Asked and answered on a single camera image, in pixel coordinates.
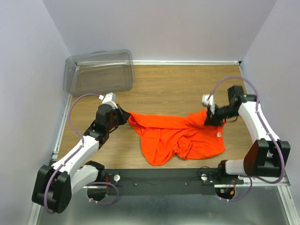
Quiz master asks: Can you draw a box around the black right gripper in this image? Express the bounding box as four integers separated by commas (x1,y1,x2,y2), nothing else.
203,103,240,128

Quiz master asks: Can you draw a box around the orange t shirt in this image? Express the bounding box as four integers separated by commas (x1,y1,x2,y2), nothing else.
128,110,225,166

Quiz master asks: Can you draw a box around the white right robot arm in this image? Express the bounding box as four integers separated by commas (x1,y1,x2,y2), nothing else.
202,85,291,184

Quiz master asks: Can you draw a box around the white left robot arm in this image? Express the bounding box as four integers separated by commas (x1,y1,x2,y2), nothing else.
31,104,130,214

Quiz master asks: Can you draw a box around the clear plastic bin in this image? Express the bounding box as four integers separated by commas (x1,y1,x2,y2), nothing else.
63,49,135,97

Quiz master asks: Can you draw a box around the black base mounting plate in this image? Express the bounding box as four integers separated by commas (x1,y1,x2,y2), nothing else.
84,167,244,196

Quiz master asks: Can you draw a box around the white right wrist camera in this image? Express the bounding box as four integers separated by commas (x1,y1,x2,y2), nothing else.
202,94,216,114

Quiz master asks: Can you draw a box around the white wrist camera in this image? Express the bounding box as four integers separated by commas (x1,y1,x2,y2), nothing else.
202,94,216,114
98,92,117,109

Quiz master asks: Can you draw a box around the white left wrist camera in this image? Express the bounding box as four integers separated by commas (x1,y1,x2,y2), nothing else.
98,92,117,109

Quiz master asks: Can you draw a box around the aluminium frame rail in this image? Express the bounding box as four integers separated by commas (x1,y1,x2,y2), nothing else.
238,175,291,187

